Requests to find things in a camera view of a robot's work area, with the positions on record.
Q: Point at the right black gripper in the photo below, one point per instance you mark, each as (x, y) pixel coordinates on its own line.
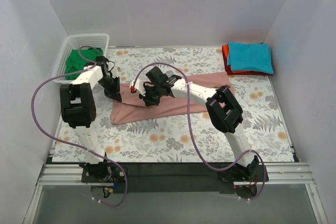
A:
(151, 94)

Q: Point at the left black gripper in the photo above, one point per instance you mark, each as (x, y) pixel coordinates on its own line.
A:
(113, 91)

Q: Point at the pink t shirt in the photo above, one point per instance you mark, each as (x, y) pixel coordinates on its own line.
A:
(132, 109)

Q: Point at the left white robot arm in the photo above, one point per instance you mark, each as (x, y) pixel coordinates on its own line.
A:
(78, 107)

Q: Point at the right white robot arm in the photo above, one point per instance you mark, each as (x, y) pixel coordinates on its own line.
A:
(224, 111)

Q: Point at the green t shirt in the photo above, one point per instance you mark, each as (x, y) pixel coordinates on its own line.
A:
(76, 63)

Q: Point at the white plastic basket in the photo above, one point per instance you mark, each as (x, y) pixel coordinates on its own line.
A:
(73, 42)

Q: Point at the orange folded t shirt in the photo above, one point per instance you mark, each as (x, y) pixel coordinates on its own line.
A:
(225, 49)

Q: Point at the blue folded t shirt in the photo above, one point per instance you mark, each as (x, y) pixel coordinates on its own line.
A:
(250, 57)

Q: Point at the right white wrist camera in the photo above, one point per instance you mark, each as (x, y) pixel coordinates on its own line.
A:
(137, 86)

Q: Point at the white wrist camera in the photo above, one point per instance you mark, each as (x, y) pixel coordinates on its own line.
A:
(137, 86)
(114, 72)

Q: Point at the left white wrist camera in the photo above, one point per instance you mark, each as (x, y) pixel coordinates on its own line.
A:
(114, 72)

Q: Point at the aluminium rail frame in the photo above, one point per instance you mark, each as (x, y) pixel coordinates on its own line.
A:
(289, 196)

